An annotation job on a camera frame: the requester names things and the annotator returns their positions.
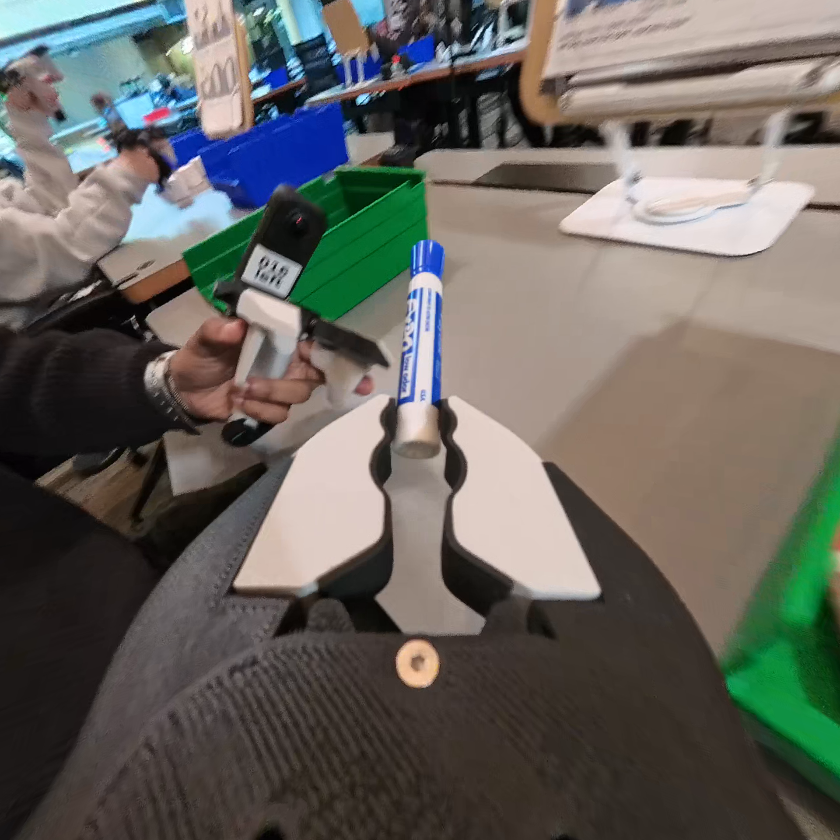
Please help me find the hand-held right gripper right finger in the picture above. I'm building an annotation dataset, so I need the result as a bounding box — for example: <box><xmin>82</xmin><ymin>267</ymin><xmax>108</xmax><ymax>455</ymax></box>
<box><xmin>443</xmin><ymin>395</ymin><xmax>603</xmax><ymax>601</ymax></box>

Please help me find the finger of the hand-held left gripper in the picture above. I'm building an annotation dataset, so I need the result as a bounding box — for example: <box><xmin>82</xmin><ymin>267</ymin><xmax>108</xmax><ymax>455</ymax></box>
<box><xmin>307</xmin><ymin>319</ymin><xmax>393</xmax><ymax>368</ymax></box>

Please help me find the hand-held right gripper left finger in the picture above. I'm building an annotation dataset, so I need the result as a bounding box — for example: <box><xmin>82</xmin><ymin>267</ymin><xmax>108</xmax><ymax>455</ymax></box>
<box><xmin>233</xmin><ymin>395</ymin><xmax>396</xmax><ymax>599</ymax></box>

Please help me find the blue dry erase marker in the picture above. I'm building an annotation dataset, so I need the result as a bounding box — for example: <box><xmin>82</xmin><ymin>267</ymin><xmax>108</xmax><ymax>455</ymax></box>
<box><xmin>392</xmin><ymin>239</ymin><xmax>447</xmax><ymax>459</ymax></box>

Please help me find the green plastic bin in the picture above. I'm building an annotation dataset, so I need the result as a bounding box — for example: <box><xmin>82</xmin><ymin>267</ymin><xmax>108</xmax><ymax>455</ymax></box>
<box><xmin>182</xmin><ymin>167</ymin><xmax>429</xmax><ymax>322</ymax></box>
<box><xmin>718</xmin><ymin>427</ymin><xmax>840</xmax><ymax>785</ymax></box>

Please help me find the person's left forearm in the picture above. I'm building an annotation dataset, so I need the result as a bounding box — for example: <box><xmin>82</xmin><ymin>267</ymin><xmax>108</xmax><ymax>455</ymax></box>
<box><xmin>0</xmin><ymin>327</ymin><xmax>178</xmax><ymax>460</ymax></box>

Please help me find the grey desk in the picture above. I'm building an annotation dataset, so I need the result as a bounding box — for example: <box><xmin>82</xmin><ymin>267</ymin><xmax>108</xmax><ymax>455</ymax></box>
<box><xmin>144</xmin><ymin>144</ymin><xmax>840</xmax><ymax>840</ymax></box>

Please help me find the person's left hand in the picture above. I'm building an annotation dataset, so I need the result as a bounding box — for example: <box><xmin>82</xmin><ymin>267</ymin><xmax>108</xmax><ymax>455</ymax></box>
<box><xmin>167</xmin><ymin>318</ymin><xmax>375</xmax><ymax>425</ymax></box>

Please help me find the blue plastic bin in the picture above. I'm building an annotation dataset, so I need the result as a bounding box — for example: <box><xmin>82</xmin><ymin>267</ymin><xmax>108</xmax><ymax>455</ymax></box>
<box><xmin>197</xmin><ymin>101</ymin><xmax>350</xmax><ymax>210</ymax></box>
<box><xmin>169</xmin><ymin>128</ymin><xmax>217</xmax><ymax>165</ymax></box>

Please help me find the small white box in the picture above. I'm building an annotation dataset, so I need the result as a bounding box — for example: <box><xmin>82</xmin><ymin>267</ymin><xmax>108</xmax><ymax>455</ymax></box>
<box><xmin>167</xmin><ymin>161</ymin><xmax>207</xmax><ymax>204</ymax></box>

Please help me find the black office chair base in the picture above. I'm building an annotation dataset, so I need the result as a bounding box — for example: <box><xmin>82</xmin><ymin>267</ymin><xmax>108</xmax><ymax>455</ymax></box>
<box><xmin>69</xmin><ymin>445</ymin><xmax>152</xmax><ymax>476</ymax></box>

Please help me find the person's black sweater torso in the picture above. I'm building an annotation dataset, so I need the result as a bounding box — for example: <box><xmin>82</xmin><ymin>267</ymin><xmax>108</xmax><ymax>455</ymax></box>
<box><xmin>0</xmin><ymin>459</ymin><xmax>172</xmax><ymax>840</ymax></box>

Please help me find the silver studded bracelet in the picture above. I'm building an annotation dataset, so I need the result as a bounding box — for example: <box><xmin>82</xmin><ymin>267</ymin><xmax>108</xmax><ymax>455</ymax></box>
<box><xmin>143</xmin><ymin>351</ymin><xmax>198</xmax><ymax>434</ymax></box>

